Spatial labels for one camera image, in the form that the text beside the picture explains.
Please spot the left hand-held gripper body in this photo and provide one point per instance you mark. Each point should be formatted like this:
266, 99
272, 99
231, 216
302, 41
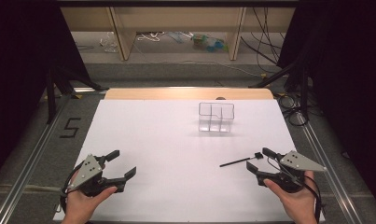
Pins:
87, 169

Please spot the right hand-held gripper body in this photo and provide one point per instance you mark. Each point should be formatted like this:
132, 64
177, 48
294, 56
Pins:
297, 161

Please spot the black eyebrow comb brush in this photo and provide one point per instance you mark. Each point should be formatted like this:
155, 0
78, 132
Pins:
238, 161

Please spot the clear acrylic organizer box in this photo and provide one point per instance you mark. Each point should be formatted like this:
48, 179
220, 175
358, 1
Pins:
216, 118

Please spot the person's left hand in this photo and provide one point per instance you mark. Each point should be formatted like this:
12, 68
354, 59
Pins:
80, 208

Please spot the person's right hand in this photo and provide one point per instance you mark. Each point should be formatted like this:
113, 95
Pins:
300, 205

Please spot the black metal stand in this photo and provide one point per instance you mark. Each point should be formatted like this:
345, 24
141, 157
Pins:
51, 102
269, 77

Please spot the black curtain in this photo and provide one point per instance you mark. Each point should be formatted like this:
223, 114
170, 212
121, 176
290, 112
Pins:
347, 77
17, 62

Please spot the clear plastic bag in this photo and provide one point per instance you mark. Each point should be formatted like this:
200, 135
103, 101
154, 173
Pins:
108, 43

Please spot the blue plastic packet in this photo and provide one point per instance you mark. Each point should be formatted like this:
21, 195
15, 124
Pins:
216, 45

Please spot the green and orange packet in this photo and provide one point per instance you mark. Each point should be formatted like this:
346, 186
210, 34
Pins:
200, 41

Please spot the wooden cabinet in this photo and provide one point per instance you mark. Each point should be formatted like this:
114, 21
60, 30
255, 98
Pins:
176, 18

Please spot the metal floor rail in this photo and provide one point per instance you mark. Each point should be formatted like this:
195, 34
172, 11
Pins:
342, 199
35, 155

